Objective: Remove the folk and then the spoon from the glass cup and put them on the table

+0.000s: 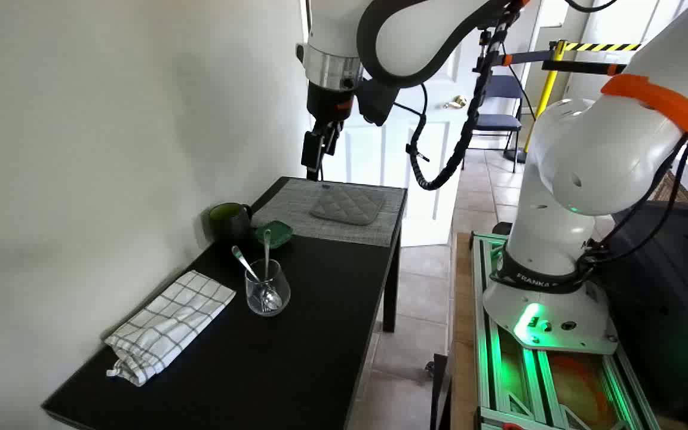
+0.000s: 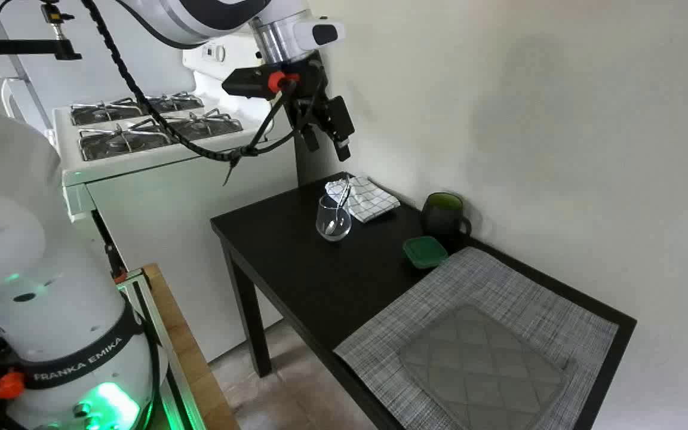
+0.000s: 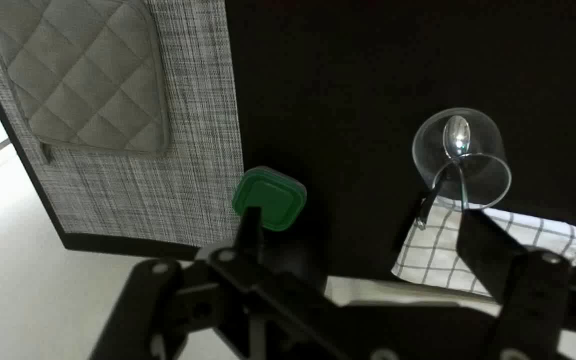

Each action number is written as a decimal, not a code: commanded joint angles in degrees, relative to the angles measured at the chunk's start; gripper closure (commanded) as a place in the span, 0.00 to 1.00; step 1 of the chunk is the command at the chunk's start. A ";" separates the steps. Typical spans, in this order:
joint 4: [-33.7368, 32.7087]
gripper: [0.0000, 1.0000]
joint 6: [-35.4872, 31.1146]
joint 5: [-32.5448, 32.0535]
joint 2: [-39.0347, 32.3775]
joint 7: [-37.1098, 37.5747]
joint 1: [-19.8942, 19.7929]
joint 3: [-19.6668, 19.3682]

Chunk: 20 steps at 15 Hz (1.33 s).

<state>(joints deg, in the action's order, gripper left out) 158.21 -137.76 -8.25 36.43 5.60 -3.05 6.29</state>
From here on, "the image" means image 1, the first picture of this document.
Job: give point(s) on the grey woven placemat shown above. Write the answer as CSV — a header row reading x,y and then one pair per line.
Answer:
x,y
288,208

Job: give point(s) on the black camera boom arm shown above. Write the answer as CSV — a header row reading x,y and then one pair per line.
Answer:
x,y
526,59

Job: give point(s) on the white checkered dish towel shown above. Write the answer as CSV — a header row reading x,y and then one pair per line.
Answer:
x,y
168,323

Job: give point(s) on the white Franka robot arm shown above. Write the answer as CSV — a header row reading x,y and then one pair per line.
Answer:
x,y
592,159

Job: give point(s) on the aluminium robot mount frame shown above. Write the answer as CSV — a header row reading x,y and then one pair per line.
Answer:
x,y
519,382

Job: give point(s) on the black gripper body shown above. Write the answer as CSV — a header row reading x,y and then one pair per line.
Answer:
x,y
331,104

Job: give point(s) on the white panel door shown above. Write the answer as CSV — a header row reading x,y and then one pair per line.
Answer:
x,y
383,152

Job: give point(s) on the dark green bowl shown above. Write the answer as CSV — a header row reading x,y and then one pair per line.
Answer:
x,y
221,219

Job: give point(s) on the clear glass cup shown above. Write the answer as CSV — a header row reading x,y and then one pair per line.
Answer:
x,y
269,300

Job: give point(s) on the yellow stand with hazard tape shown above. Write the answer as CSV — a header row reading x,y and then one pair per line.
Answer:
x,y
550,80

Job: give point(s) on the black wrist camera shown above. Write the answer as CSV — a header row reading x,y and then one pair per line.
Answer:
x,y
379,98

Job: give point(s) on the black metal stand foot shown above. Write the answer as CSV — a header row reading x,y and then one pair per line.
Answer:
x,y
439,390

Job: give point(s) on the grey quilted pot holder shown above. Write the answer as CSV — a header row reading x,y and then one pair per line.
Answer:
x,y
348,207

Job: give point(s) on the blue chair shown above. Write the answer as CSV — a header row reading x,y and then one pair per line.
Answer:
x,y
501,120

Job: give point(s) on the black side table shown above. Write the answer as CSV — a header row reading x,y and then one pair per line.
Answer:
x,y
669,318

